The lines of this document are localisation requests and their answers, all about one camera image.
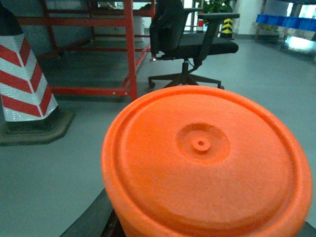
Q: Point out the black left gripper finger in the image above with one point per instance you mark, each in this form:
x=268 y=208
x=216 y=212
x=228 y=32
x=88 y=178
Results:
x=99 y=220

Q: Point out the orange cylindrical capacitor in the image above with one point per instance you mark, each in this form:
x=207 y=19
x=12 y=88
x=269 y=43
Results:
x=196 y=161

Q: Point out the red white striped bollard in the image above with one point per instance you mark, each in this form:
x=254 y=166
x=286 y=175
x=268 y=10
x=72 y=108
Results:
x=31 y=112

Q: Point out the black office chair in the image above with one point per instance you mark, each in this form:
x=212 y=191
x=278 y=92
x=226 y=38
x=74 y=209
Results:
x=168 y=41

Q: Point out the yellow black striped bollard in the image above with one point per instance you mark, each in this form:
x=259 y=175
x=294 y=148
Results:
x=227 y=29

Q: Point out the green potted plant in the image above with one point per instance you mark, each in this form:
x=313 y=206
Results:
x=215 y=6

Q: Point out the stainless steel roller rack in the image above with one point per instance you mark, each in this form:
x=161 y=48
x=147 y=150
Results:
x=292 y=25

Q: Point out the red metal frame table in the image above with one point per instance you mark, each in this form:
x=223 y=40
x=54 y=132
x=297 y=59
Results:
x=96 y=17

